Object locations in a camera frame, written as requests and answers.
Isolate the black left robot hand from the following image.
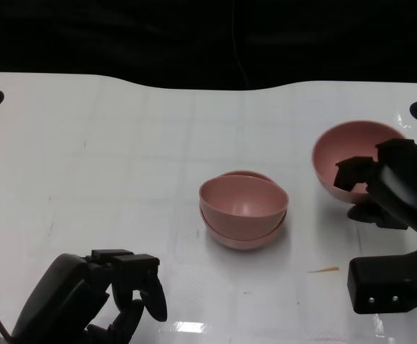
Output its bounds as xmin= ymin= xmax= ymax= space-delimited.
xmin=11 ymin=249 xmax=169 ymax=344

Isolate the thin black hanging cable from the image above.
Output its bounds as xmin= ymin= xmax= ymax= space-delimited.
xmin=229 ymin=0 xmax=250 ymax=87

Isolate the thin orange wooden splinter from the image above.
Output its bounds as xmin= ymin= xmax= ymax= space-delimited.
xmin=306 ymin=265 xmax=340 ymax=274

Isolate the pink plastic bowl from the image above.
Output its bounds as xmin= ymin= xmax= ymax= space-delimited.
xmin=198 ymin=174 xmax=289 ymax=231
xmin=311 ymin=119 xmax=407 ymax=207
xmin=199 ymin=169 xmax=288 ymax=251

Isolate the black backdrop curtain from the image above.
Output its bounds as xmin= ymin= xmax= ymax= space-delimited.
xmin=0 ymin=0 xmax=417 ymax=91

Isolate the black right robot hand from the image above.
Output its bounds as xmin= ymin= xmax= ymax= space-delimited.
xmin=333 ymin=138 xmax=417 ymax=237

